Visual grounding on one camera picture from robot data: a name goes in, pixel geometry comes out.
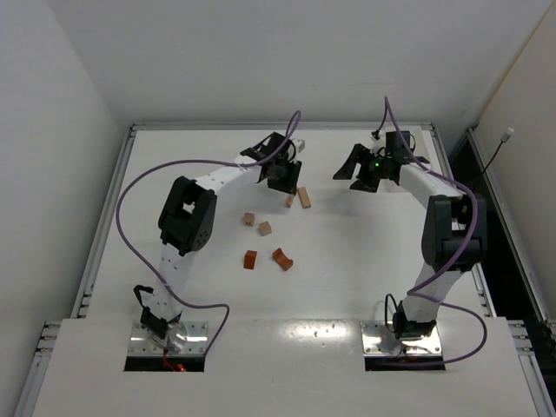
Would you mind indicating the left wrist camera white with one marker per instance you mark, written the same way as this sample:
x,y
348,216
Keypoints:
x,y
297,144

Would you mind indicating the metal base plate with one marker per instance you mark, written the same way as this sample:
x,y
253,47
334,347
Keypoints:
x,y
186,339
380,343

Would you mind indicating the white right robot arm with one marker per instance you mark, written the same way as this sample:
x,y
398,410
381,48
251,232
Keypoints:
x,y
454,237

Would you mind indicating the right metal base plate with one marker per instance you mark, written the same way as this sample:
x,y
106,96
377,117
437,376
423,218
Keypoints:
x,y
380,343

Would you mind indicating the light long wood plank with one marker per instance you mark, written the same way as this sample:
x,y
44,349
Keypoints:
x,y
304,198

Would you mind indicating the dark orange wood cube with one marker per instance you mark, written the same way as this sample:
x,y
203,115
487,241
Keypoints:
x,y
250,259

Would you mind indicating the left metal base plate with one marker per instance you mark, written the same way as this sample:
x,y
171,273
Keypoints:
x,y
186,339

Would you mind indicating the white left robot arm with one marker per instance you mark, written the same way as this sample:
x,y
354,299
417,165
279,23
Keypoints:
x,y
187,220

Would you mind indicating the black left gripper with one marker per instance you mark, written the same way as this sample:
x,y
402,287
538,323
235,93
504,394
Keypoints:
x,y
284,175

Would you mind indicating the black wall cable white plug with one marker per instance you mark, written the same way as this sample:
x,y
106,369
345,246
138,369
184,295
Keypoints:
x,y
503,140

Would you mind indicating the dark orange notched block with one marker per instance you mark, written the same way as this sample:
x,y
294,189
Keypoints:
x,y
282,260

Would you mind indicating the light wood cube with holes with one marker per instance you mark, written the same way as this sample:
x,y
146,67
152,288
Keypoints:
x,y
249,219

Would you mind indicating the light wood block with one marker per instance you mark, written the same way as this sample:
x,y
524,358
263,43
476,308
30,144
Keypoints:
x,y
265,228

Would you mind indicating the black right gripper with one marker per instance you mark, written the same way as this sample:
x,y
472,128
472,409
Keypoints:
x,y
365,167

